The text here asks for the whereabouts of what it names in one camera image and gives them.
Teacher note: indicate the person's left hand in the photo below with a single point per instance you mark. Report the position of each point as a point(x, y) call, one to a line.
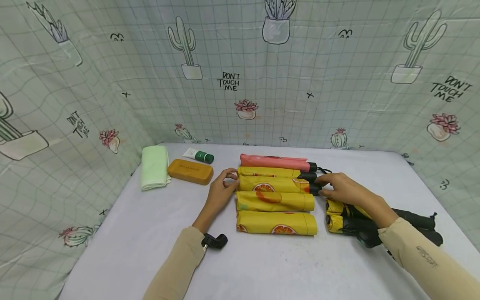
point(218, 196)

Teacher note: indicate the person's right hand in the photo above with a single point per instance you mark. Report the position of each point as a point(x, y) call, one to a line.
point(348, 191)

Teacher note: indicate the person's left thumb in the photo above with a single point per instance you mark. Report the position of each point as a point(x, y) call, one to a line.
point(231, 183)

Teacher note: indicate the person's right thumb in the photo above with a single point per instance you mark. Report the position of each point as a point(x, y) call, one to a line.
point(327, 192)

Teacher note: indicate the person's left index finger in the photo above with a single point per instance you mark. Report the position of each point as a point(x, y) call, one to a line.
point(229, 173)

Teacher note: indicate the person's right index finger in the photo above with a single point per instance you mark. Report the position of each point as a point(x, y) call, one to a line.
point(325, 178)

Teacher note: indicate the yellow orange-print umbrella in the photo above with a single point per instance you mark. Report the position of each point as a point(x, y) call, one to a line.
point(268, 171)
point(277, 185)

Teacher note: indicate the person's left forearm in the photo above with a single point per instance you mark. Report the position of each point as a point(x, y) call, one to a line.
point(176, 266)

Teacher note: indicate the person's right forearm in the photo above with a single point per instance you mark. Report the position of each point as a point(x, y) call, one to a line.
point(431, 258)

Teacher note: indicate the white tube with green cap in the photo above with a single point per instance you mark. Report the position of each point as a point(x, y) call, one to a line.
point(198, 155)

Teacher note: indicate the orange-brown glasses case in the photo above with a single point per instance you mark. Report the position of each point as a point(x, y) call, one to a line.
point(189, 171)

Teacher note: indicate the folded pink umbrella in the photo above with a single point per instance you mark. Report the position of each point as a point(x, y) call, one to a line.
point(273, 162)

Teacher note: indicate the loose black and yellow umbrella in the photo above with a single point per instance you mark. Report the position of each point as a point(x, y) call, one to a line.
point(356, 229)
point(412, 218)

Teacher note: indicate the yellow orange-print umbrella sleeve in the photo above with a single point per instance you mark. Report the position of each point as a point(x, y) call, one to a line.
point(275, 223)
point(275, 201)

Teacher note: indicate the black wrist band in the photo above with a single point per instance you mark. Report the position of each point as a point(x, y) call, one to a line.
point(215, 241)

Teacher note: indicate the folded light green towel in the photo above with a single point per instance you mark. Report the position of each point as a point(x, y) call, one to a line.
point(154, 167)

